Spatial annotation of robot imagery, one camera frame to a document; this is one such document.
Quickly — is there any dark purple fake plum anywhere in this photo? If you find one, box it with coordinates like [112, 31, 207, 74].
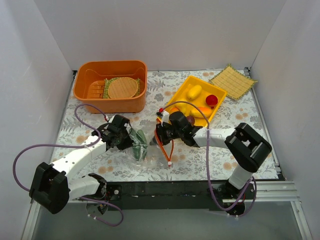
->
[186, 115, 196, 125]

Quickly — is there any green fake chili pepper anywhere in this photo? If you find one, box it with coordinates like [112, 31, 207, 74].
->
[130, 129, 148, 161]

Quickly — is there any yellow orange fake mango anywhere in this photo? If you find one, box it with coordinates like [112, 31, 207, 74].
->
[189, 107, 212, 118]

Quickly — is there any clear zip top bag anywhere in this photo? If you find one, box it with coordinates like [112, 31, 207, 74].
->
[123, 122, 174, 171]

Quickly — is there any yellow fake lemon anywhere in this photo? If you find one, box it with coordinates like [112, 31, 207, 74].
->
[186, 85, 202, 100]

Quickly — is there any red fake apple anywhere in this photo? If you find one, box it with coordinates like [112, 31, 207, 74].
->
[205, 94, 219, 109]

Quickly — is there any orange green fake mango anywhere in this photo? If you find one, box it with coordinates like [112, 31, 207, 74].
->
[170, 107, 180, 114]

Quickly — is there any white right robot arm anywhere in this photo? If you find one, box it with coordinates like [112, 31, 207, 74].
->
[150, 111, 272, 199]

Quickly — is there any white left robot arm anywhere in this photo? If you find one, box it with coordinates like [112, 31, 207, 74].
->
[29, 114, 133, 214]

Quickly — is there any floral table cloth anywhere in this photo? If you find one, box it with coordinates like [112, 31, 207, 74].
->
[52, 70, 266, 182]

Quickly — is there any yellow plastic tray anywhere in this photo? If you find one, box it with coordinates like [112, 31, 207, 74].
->
[165, 76, 227, 127]

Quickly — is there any round woven bamboo tray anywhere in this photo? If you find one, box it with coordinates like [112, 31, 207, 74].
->
[107, 77, 139, 99]

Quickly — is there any orange plastic tub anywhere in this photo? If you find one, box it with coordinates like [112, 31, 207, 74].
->
[73, 60, 148, 113]

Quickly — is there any green edged woven mat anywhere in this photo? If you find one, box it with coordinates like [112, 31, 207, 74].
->
[102, 77, 140, 99]

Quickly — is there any square yellow bamboo mat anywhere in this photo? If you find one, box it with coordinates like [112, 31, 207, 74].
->
[209, 64, 258, 101]

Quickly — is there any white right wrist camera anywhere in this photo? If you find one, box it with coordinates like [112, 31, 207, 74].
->
[156, 108, 170, 125]

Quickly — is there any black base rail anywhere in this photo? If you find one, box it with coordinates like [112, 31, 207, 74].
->
[77, 179, 247, 212]

